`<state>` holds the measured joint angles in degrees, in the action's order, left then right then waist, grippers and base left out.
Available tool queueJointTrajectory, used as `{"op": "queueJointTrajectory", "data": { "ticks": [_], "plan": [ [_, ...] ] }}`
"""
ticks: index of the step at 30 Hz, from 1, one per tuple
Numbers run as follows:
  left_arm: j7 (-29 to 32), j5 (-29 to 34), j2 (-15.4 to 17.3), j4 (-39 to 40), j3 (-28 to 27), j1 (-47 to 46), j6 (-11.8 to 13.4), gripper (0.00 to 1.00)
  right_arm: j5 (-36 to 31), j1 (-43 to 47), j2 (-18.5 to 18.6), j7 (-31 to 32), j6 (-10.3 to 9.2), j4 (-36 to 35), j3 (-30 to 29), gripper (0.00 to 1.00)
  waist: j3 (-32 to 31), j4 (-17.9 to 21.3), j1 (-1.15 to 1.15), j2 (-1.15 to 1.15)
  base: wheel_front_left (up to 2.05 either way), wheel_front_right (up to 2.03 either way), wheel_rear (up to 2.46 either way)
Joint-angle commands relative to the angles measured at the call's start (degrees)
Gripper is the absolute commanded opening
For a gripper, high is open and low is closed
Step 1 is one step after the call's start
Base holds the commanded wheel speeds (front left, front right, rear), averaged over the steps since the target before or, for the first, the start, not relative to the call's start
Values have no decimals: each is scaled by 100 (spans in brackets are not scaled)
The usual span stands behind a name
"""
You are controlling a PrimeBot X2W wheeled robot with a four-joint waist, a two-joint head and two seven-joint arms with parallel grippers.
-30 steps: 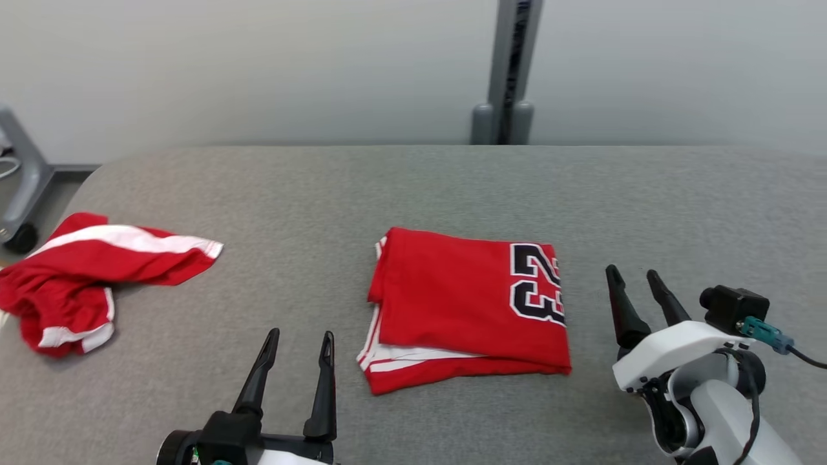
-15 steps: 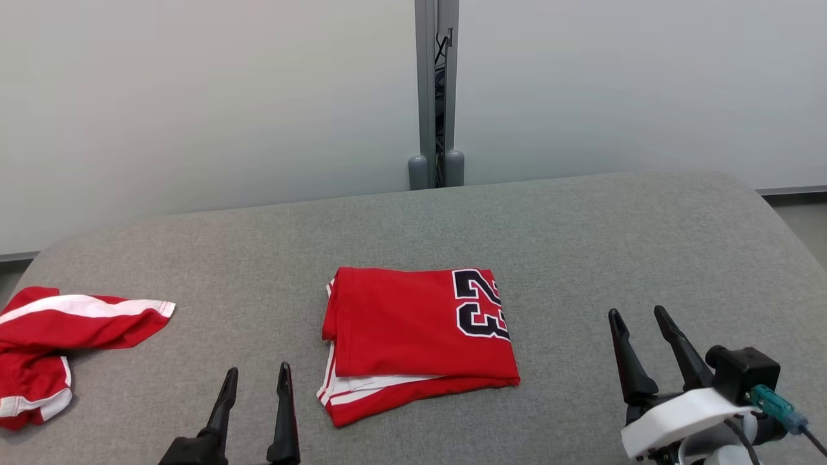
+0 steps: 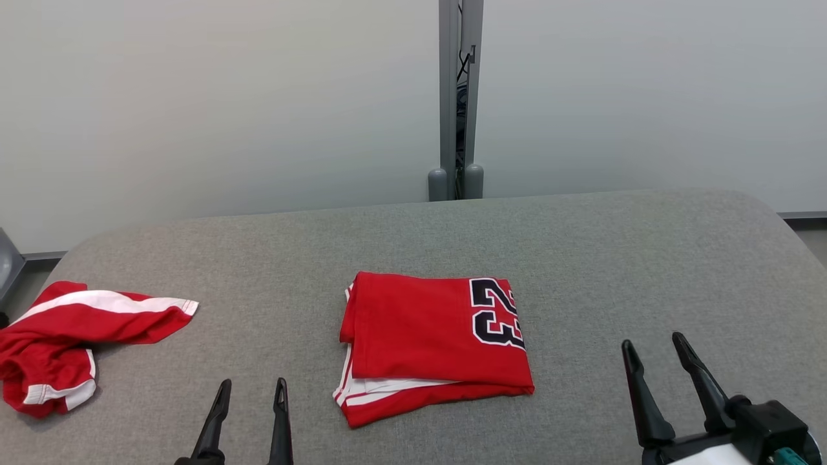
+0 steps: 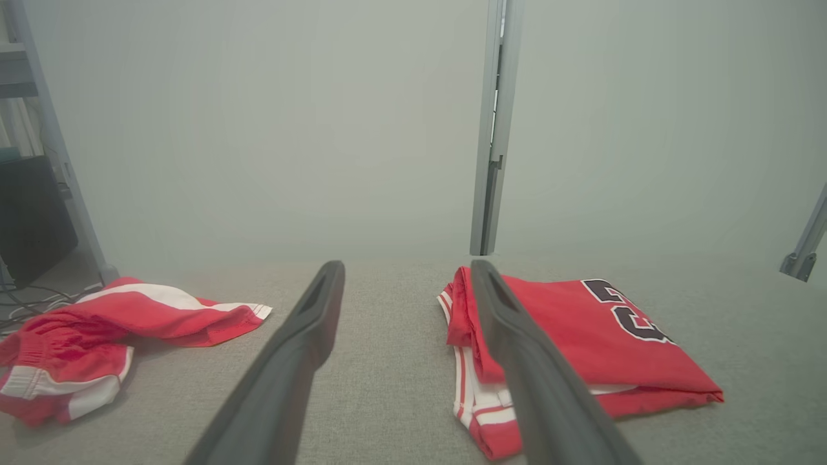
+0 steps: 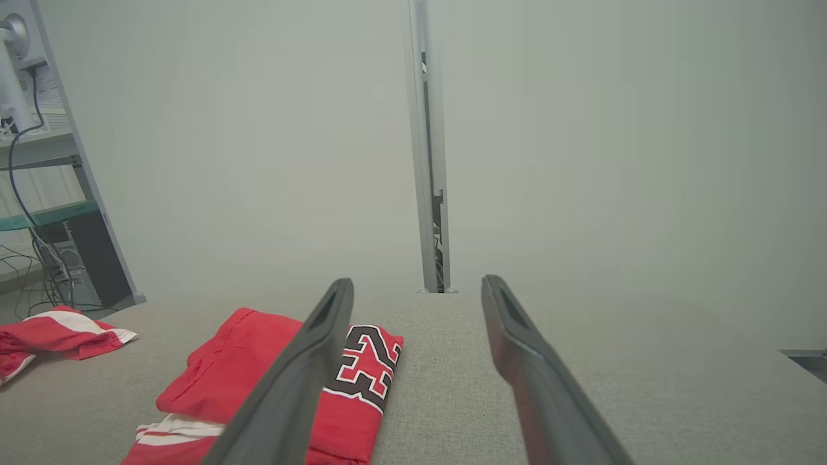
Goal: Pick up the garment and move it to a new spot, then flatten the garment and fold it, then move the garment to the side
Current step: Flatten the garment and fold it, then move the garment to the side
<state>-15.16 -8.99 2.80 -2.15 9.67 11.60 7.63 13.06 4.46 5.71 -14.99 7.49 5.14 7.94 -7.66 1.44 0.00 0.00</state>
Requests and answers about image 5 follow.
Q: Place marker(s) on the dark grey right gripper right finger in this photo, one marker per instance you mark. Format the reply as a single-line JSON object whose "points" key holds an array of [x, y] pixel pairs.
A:
{"points": [[549, 400]]}

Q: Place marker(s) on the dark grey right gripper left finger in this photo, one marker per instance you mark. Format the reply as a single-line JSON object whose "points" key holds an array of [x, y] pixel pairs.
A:
{"points": [[291, 387]]}

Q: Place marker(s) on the red basketball jersey number 23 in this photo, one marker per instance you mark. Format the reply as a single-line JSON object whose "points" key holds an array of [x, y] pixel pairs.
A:
{"points": [[245, 368]]}

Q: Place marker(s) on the red shorts with white stripe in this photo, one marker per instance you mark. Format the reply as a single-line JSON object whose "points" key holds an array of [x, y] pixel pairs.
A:
{"points": [[58, 332]]}

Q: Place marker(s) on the black computer tower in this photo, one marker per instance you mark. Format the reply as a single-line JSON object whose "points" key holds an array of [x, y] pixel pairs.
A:
{"points": [[97, 258]]}

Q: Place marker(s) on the grey desk with glass shelf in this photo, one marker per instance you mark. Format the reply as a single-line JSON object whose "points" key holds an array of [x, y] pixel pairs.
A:
{"points": [[39, 145]]}

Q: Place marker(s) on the white monitor stand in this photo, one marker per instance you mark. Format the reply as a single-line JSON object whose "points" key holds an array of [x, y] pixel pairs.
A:
{"points": [[13, 84]]}

